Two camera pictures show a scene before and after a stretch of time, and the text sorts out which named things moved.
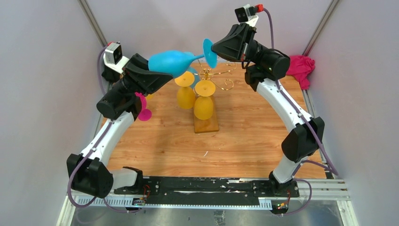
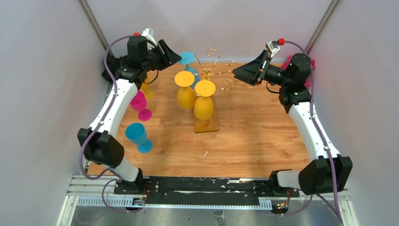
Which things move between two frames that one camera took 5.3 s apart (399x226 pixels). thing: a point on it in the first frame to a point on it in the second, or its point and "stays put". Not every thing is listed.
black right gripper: (240, 37) to (249, 73)
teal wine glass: (171, 62) to (136, 133)
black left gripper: (137, 73) to (168, 58)
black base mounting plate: (208, 191) stays put
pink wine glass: (145, 114) stays put
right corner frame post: (320, 28) stays put
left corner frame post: (92, 21) stays put
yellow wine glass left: (186, 96) stays put
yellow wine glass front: (203, 104) stays put
